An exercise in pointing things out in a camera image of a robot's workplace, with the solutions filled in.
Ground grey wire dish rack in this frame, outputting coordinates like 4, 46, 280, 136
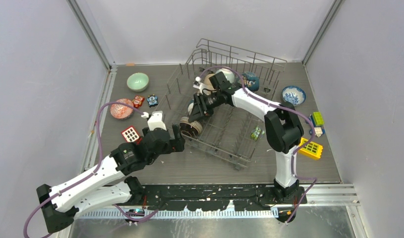
155, 38, 287, 170

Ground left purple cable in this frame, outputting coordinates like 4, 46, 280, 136
23, 102, 160, 238

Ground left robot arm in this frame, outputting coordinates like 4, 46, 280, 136
36, 124, 185, 234

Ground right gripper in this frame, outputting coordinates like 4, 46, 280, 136
188, 91, 222, 124

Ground red toy block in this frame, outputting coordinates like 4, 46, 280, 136
121, 126, 140, 142

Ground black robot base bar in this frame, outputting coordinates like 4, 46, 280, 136
123, 182, 306, 222

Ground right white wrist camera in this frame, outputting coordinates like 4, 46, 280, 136
193, 76, 207, 93

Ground brown ribbed bowl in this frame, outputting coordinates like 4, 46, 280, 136
179, 117, 203, 137

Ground blue floral white bowl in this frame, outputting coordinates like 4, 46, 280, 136
282, 85, 306, 106

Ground light green striped bowl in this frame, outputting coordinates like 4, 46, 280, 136
215, 68, 235, 83

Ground purple cable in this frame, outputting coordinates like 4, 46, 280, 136
23, 102, 160, 238
200, 66, 318, 224

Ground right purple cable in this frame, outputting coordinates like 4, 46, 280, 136
200, 66, 318, 224

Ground dark teal painted bowl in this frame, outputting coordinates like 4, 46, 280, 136
242, 71, 260, 92

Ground beige bowl upper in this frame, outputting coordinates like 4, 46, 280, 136
203, 73, 215, 90

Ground green owl toy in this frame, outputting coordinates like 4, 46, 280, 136
250, 126, 265, 141

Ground teal and white bowl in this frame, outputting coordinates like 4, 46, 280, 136
187, 100, 194, 115

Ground yellow toy block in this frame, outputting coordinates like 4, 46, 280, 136
298, 137, 324, 160

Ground pale green celadon bowl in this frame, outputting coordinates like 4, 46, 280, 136
126, 72, 149, 92

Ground green blue toy car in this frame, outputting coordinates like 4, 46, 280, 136
309, 112, 325, 137

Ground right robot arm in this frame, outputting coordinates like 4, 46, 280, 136
188, 72, 304, 204

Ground red owl toy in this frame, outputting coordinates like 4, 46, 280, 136
132, 95, 145, 109

